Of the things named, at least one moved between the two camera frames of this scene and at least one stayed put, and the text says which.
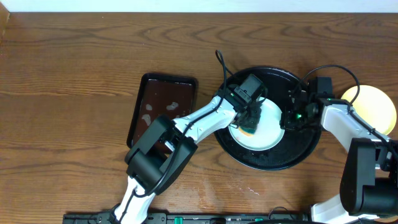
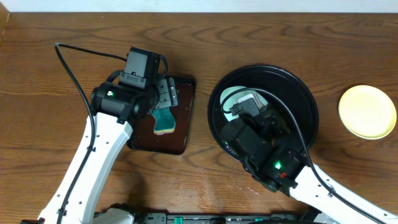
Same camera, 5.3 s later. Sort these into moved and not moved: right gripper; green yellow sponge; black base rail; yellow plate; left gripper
Moved: green yellow sponge; right gripper; left gripper
Not moved: black base rail; yellow plate
